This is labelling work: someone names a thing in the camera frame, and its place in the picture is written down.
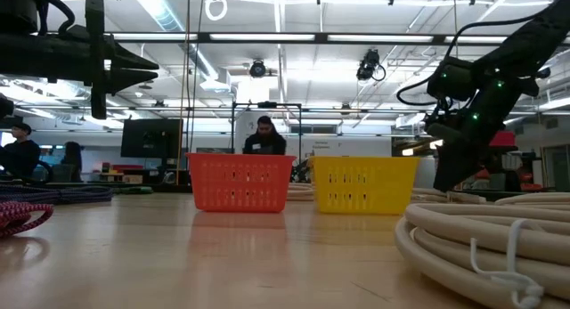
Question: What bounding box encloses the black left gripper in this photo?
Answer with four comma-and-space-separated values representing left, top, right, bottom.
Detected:
0, 0, 160, 121

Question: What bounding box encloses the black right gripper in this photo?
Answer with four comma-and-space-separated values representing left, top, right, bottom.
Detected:
425, 61, 540, 193

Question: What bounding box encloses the cream USB cable coil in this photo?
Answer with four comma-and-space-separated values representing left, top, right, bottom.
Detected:
410, 187, 489, 207
395, 201, 570, 309
493, 191, 570, 207
286, 182, 316, 202

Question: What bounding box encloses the green braided cable coil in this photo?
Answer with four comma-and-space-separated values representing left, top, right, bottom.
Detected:
113, 185, 155, 195

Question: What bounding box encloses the blue braided cable coil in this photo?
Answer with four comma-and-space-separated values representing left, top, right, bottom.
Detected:
0, 183, 115, 207

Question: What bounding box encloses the magenta braided cable coil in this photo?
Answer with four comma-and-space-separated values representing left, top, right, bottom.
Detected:
0, 200, 55, 240

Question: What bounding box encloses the white light strip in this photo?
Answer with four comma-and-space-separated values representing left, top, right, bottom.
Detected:
208, 32, 316, 42
327, 34, 434, 44
113, 32, 198, 42
444, 35, 509, 45

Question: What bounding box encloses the red storage bin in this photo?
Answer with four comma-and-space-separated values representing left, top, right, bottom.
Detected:
488, 130, 517, 148

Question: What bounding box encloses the storage shelf with bins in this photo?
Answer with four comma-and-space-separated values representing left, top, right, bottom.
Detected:
462, 143, 556, 193

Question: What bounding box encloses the black monitor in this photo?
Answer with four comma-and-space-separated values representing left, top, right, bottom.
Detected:
120, 118, 184, 172

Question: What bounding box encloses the yellow plastic basket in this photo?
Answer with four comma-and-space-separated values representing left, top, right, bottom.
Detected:
310, 155, 420, 215

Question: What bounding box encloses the person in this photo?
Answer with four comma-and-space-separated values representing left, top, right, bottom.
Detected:
242, 115, 288, 157
0, 122, 43, 182
61, 141, 86, 183

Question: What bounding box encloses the dark office chair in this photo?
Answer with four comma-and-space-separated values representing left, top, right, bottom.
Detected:
42, 163, 75, 183

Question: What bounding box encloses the orange plastic basket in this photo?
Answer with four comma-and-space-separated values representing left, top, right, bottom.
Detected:
185, 152, 297, 214

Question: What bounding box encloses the black hanging cable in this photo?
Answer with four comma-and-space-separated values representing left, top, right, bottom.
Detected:
189, 0, 206, 154

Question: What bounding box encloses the black left camera cable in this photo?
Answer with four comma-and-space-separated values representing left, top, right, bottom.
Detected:
37, 0, 76, 37

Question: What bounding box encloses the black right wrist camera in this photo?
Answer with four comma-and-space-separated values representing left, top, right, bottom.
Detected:
426, 58, 476, 102

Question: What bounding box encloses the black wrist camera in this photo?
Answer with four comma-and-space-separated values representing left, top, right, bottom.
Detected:
0, 0, 40, 36
426, 58, 476, 102

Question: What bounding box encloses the white hanging ring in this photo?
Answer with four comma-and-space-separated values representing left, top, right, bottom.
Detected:
204, 0, 229, 22

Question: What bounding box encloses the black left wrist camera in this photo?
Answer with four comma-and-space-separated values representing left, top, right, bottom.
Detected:
0, 0, 40, 36

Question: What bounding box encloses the black camera with cable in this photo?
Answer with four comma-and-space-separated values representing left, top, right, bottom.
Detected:
355, 48, 387, 83

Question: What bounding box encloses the round black overhead camera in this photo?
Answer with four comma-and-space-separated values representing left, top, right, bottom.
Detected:
248, 59, 268, 79

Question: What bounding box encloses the thin black background frame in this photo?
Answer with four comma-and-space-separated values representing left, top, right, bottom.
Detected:
230, 101, 304, 166

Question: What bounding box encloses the black frame crossbar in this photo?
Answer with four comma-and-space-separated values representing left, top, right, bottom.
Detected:
104, 31, 570, 45

